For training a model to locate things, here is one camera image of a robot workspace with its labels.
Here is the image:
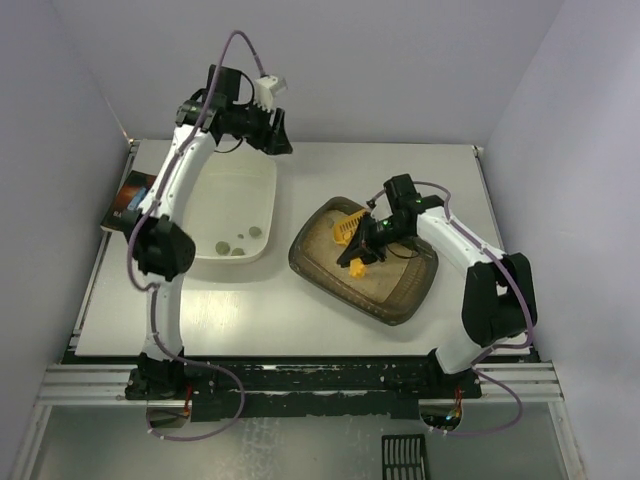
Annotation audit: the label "yellow litter scoop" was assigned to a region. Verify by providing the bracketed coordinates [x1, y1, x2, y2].
[332, 209, 367, 279]

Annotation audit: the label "dark brown litter box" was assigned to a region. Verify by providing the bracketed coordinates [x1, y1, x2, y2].
[288, 197, 439, 326]

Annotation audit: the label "white plastic bin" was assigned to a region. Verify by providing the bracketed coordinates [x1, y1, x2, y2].
[182, 147, 277, 265]

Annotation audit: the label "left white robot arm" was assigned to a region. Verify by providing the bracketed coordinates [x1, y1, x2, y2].
[121, 65, 293, 387]

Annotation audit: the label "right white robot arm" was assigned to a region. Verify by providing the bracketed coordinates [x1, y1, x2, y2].
[337, 174, 537, 375]

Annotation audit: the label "dark book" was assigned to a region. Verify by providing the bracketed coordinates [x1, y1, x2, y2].
[100, 170, 156, 232]

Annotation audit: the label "black vent grille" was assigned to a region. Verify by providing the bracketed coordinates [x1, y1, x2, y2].
[381, 434, 430, 480]

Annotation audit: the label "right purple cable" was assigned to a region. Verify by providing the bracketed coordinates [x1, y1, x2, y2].
[369, 180, 533, 437]

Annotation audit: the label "purple cable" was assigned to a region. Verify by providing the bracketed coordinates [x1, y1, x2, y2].
[125, 30, 267, 442]
[369, 180, 533, 437]

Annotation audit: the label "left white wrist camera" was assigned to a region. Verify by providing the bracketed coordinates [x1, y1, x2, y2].
[253, 75, 287, 110]

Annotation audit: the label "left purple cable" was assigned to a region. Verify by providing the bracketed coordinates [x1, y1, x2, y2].
[125, 30, 267, 442]

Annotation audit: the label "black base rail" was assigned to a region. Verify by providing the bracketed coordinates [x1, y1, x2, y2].
[125, 354, 481, 422]

